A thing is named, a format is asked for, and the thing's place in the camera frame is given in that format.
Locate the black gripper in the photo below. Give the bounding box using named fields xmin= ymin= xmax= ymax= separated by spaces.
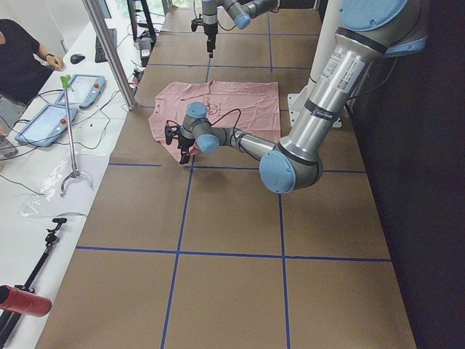
xmin=178 ymin=136 xmax=195 ymax=164
xmin=203 ymin=23 xmax=218 ymax=58

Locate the pink Snoopy t-shirt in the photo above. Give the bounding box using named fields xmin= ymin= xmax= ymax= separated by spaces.
xmin=148 ymin=81 xmax=280 ymax=161

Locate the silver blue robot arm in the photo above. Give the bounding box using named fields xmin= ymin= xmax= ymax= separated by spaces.
xmin=191 ymin=0 xmax=280 ymax=58
xmin=164 ymin=1 xmax=430 ymax=193

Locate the black power adapter box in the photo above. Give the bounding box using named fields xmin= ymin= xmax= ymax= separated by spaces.
xmin=139 ymin=37 xmax=153 ymax=59

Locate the clear plastic sheet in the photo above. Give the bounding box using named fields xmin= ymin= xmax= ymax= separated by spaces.
xmin=20 ymin=153 xmax=109 ymax=217

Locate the black keyboard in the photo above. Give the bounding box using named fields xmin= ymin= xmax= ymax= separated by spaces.
xmin=94 ymin=28 xmax=118 ymax=63

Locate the far blue teach pendant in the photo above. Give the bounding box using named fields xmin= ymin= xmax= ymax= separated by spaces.
xmin=54 ymin=74 xmax=106 ymax=109

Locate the blue teach pendant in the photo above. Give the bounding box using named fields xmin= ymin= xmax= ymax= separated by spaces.
xmin=54 ymin=74 xmax=106 ymax=109
xmin=15 ymin=104 xmax=68 ymax=147

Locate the black computer mouse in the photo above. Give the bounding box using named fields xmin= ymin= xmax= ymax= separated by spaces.
xmin=70 ymin=54 xmax=86 ymax=65

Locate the near blue teach pendant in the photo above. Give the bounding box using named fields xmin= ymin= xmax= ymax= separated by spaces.
xmin=15 ymin=104 xmax=68 ymax=147

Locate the metal grabber stick green tip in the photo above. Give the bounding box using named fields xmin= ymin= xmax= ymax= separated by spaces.
xmin=60 ymin=74 xmax=94 ymax=198

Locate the person in black shirt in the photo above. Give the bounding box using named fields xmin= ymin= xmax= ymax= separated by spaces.
xmin=1 ymin=19 xmax=65 ymax=105

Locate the red cylinder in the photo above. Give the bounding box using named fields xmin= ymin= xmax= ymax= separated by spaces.
xmin=1 ymin=285 xmax=52 ymax=317

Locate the black tripod stick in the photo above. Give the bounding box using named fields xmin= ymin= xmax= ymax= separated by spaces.
xmin=1 ymin=217 xmax=68 ymax=348

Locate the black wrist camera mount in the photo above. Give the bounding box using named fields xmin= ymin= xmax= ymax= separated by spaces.
xmin=164 ymin=121 xmax=181 ymax=145
xmin=190 ymin=17 xmax=203 ymax=32

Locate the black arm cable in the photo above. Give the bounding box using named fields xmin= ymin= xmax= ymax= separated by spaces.
xmin=209 ymin=108 xmax=243 ymax=141
xmin=192 ymin=0 xmax=237 ymax=32

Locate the black stand frame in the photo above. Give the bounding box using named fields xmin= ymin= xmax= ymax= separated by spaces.
xmin=126 ymin=0 xmax=157 ymax=44

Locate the white pillar base mount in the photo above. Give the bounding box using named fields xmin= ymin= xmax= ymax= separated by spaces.
xmin=287 ymin=0 xmax=344 ymax=128

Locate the aluminium frame post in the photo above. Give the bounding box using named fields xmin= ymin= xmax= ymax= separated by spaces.
xmin=82 ymin=0 xmax=137 ymax=111

